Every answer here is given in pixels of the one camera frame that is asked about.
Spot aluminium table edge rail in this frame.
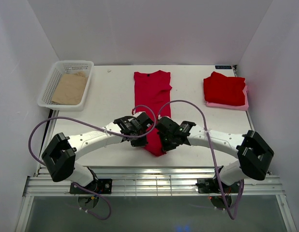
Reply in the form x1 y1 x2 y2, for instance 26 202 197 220
23 166 285 198

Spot folded red t shirt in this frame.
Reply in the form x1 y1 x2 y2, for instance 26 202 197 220
203 72 246 106

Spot beige t shirt in basket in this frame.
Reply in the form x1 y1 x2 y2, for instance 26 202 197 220
51 71 88 105

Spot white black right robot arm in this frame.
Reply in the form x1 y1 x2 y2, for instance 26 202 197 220
155 116 274 192

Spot folded pink t shirt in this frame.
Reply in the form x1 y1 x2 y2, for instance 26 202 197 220
206 86 249 111

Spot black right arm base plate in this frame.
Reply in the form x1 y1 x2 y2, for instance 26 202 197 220
195 178 241 195

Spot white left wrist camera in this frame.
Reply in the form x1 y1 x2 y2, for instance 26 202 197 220
132 110 147 120

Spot white plastic basket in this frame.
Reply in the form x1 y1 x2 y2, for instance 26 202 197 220
37 60 94 112

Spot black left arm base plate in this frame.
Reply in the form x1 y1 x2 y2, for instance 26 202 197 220
69 178 113 194

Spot red t shirt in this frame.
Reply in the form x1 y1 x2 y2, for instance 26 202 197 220
134 70 172 157
203 72 246 106

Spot dark blue label sticker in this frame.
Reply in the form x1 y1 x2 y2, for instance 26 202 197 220
215 65 232 70

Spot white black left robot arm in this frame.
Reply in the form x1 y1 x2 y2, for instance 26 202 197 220
42 112 154 193

